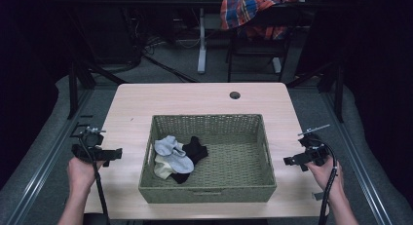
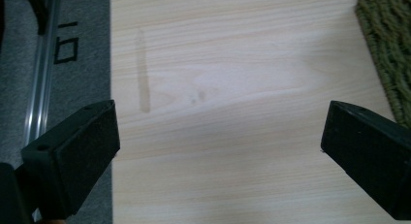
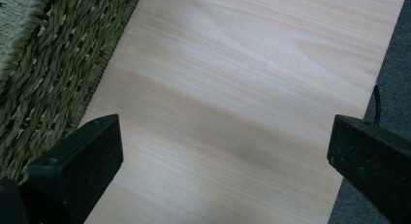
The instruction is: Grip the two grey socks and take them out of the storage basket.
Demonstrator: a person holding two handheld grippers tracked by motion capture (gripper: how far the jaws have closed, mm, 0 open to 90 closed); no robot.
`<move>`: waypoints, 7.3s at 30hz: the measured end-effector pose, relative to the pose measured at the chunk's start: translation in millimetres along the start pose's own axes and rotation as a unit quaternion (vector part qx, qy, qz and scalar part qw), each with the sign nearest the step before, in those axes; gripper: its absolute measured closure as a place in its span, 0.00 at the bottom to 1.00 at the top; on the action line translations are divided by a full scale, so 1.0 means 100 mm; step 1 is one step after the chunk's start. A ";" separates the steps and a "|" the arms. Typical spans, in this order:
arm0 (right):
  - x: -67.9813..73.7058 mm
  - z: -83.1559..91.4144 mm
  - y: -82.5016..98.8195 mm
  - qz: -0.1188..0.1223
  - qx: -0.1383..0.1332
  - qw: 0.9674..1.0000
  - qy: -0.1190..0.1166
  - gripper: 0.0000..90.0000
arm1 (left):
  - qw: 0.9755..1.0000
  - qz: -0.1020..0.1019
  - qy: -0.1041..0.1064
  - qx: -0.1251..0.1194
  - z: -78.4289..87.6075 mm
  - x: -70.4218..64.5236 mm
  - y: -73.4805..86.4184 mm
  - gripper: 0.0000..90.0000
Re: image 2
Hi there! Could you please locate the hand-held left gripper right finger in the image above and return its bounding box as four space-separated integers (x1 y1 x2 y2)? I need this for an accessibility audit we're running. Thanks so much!
320 100 411 221

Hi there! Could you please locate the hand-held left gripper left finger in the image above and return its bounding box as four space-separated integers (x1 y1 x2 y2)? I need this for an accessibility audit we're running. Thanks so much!
20 99 121 220

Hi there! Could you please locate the green knitted cloth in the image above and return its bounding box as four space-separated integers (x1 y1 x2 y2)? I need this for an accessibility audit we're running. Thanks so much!
354 0 411 131

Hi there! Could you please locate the silver metal rail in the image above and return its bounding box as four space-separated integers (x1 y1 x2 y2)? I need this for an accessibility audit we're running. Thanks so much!
23 0 63 147

